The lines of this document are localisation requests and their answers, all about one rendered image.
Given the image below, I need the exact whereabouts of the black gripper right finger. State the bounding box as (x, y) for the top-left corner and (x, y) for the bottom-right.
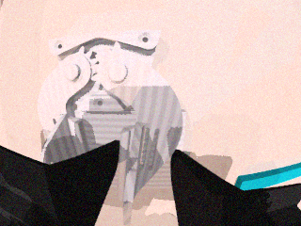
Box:
(169, 150), (301, 226)

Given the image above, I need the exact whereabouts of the cyan flat bar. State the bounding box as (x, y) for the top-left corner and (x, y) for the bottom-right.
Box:
(235, 162), (301, 191)

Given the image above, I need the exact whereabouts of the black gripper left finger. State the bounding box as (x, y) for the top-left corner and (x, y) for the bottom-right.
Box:
(0, 139), (120, 226)

